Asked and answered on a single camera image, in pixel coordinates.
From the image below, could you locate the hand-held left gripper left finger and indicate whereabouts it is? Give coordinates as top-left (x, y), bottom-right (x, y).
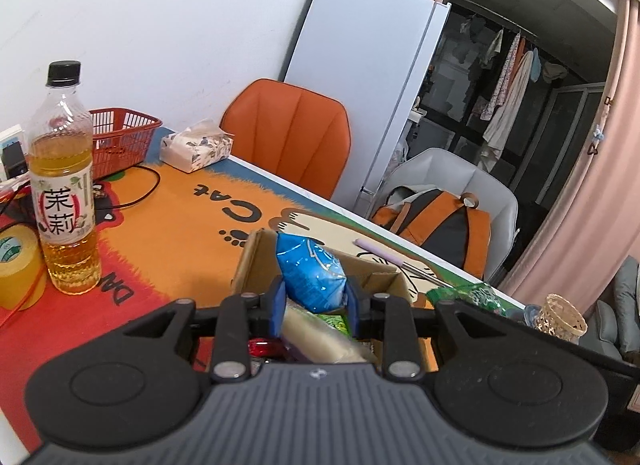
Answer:
top-left (122, 275), bottom-right (287, 381)

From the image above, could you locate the orange and black backpack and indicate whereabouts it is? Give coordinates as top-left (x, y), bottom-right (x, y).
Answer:
top-left (372, 185), bottom-right (492, 281)

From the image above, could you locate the grey chair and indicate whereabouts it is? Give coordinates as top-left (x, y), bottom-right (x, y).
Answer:
top-left (370, 147), bottom-right (519, 282)

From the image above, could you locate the red snack packet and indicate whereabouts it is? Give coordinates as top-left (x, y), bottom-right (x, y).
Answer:
top-left (248, 337), bottom-right (286, 361)

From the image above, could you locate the white refrigerator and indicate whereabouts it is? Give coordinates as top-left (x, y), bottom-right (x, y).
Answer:
top-left (282, 0), bottom-right (452, 210)

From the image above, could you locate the yellow tape roll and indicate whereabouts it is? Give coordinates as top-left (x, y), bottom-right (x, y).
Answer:
top-left (0, 225), bottom-right (48, 310)

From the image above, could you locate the small white box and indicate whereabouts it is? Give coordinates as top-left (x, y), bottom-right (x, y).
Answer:
top-left (0, 125), bottom-right (26, 148)

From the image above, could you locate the grey sofa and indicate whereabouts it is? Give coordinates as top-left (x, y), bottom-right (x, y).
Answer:
top-left (580, 255), bottom-right (640, 361)

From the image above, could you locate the tea bottle with black cap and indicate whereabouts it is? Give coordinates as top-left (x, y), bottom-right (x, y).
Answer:
top-left (26, 61), bottom-right (103, 295)

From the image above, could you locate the red plastic basket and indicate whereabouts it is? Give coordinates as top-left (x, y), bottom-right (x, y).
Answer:
top-left (87, 107), bottom-right (164, 180)

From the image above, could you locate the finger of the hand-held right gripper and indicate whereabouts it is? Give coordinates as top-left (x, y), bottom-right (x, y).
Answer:
top-left (494, 313), bottom-right (581, 354)

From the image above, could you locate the orange chair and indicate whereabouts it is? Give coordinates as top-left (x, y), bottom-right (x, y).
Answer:
top-left (219, 78), bottom-right (352, 200)

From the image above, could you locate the hanging beige cloth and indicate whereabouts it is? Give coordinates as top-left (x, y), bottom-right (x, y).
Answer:
top-left (542, 61), bottom-right (568, 86)

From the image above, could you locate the brown cardboard box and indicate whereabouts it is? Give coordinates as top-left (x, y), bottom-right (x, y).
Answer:
top-left (231, 229), bottom-right (441, 381)

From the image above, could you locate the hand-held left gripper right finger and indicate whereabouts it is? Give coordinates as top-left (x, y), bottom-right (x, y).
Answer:
top-left (345, 281), bottom-right (511, 380)

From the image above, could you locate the hanging white garment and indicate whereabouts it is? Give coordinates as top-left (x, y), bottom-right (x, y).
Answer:
top-left (481, 50), bottom-right (535, 173)

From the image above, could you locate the blue snack packet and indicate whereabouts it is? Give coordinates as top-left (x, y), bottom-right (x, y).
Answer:
top-left (276, 232), bottom-right (347, 313)

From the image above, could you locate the purple handled thin wand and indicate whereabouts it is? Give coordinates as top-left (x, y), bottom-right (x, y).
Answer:
top-left (353, 239), bottom-right (453, 291)

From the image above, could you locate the printed cat table mat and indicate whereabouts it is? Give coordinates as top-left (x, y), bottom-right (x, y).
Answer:
top-left (0, 127), bottom-right (526, 451)

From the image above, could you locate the dark green snack packet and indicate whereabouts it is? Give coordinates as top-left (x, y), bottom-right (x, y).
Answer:
top-left (435, 282), bottom-right (508, 318)

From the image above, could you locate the floral tissue box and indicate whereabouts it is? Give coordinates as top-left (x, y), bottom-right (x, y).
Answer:
top-left (159, 118), bottom-right (235, 174)

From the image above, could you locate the curtain tieback with charm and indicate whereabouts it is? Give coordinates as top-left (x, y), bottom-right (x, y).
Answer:
top-left (587, 95), bottom-right (613, 156)

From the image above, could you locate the woven bamboo basket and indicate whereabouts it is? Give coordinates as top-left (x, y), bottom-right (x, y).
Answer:
top-left (535, 293), bottom-right (588, 343)

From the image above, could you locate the black cable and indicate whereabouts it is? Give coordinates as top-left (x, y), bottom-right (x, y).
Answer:
top-left (92, 163), bottom-right (162, 209)

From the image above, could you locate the grey framed glass door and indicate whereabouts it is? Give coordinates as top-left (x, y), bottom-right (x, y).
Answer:
top-left (522, 82), bottom-right (608, 210)

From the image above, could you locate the black device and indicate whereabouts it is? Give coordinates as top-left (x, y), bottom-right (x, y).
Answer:
top-left (0, 141), bottom-right (28, 180)

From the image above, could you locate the hanging floral garment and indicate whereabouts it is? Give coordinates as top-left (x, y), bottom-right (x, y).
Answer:
top-left (480, 32), bottom-right (521, 120)

